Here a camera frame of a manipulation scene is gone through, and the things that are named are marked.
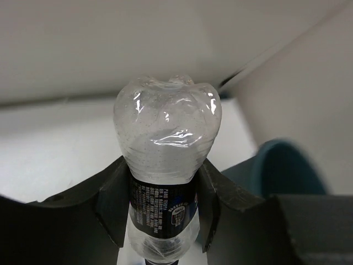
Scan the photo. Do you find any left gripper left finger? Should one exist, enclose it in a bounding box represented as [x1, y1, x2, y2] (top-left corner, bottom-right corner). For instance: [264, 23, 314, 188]
[1, 157, 129, 264]

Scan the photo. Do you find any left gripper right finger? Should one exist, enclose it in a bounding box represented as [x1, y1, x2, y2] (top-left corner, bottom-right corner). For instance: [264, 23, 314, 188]
[197, 161, 352, 264]

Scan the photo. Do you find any black label plastic bottle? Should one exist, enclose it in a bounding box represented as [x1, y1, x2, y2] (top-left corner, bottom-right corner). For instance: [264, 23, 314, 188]
[113, 75, 222, 264]

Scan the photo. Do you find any dark green plastic bin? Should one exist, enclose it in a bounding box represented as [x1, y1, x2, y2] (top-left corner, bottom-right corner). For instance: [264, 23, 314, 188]
[222, 139, 328, 199]

